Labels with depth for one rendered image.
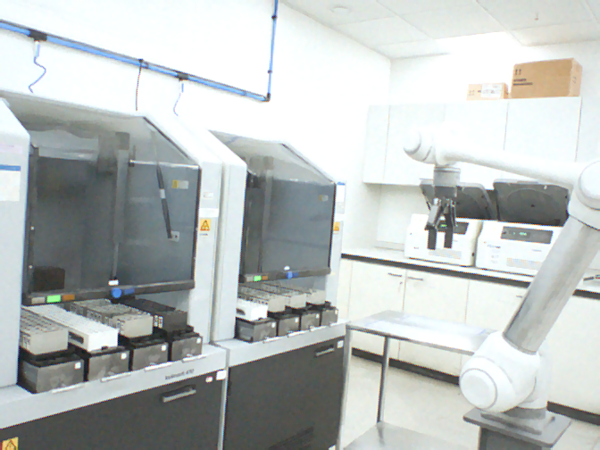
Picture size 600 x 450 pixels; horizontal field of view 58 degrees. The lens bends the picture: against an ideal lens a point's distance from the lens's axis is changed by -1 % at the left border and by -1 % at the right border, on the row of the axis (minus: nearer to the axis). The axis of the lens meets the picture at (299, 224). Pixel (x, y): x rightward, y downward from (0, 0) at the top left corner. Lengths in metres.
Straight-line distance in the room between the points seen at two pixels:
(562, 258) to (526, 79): 3.16
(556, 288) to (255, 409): 1.30
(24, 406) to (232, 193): 1.01
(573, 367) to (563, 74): 2.07
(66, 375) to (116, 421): 0.25
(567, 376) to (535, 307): 2.60
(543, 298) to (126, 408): 1.27
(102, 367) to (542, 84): 3.70
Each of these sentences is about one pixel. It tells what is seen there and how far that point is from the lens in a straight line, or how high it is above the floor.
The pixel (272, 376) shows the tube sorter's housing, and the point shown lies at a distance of 2.34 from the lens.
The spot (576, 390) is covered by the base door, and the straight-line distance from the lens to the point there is 4.14.
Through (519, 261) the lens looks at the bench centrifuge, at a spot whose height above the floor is 1.00.
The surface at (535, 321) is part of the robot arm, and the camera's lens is 1.55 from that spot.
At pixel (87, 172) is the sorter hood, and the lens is 1.72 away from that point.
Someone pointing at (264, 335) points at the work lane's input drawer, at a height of 0.76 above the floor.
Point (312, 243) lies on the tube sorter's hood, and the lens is 2.51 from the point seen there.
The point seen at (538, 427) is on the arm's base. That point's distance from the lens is 1.81.
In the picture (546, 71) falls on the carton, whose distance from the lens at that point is 4.54.
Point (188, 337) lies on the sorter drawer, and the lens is 1.95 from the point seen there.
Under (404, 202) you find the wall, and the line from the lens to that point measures 5.12.
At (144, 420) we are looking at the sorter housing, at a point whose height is 0.56.
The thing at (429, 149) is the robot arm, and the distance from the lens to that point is 1.70.
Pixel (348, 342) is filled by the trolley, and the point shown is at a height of 0.75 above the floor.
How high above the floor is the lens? 1.33
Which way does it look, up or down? 3 degrees down
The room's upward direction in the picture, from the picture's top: 5 degrees clockwise
